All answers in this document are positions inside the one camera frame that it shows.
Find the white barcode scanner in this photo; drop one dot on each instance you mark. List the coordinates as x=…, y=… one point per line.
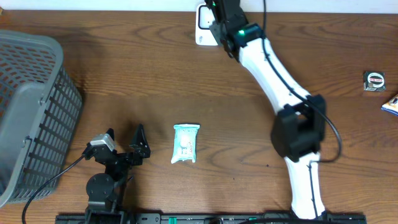
x=203, y=21

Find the green ointment tin box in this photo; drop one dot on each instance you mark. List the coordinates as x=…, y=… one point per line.
x=374, y=81

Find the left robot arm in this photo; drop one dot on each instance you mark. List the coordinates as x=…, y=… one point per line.
x=106, y=190

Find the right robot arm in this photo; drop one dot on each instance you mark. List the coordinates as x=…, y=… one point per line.
x=298, y=129

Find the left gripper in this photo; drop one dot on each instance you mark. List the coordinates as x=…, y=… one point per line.
x=139, y=153

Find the snack bag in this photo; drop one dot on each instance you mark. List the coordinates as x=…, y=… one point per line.
x=391, y=106

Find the light blue wipes pack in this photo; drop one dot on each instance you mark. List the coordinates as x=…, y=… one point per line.
x=185, y=142

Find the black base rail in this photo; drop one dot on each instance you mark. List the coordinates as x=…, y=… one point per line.
x=156, y=218

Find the grey plastic basket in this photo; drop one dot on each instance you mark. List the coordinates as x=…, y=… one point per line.
x=40, y=109

